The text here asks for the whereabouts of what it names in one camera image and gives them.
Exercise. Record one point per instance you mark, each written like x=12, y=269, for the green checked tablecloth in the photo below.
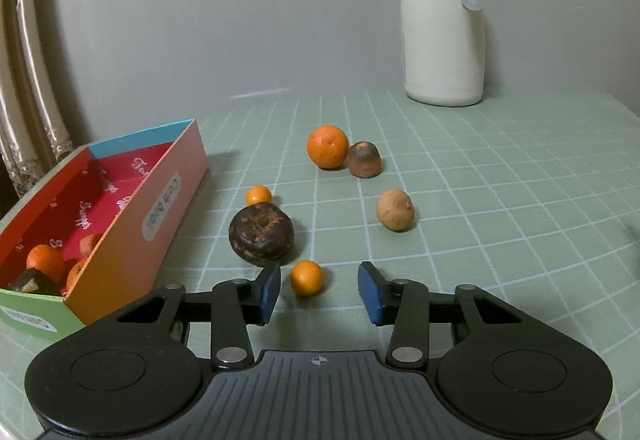
x=500, y=195

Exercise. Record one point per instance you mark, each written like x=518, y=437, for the mandarin orange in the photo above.
x=45, y=262
x=76, y=275
x=327, y=147

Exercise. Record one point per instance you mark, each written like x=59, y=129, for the tan round fruit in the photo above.
x=394, y=210

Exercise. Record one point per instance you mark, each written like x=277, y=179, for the cream thermos jug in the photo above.
x=440, y=45

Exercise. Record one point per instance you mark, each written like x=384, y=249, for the red-orange persimmon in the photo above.
x=90, y=245

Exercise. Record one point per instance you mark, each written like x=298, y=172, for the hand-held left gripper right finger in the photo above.
x=370, y=292

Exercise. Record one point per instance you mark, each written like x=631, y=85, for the small kumquat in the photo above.
x=306, y=278
x=258, y=196

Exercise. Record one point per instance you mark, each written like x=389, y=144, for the brown shrivelled fruit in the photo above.
x=364, y=161

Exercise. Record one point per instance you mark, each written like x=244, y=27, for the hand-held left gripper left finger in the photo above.
x=270, y=292

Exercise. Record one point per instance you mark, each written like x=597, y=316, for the beige gold curtain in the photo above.
x=30, y=70

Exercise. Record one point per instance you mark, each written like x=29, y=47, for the colourful cardboard box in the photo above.
x=165, y=190

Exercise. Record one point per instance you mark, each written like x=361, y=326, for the dark brown mangosteen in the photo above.
x=261, y=232
x=31, y=281

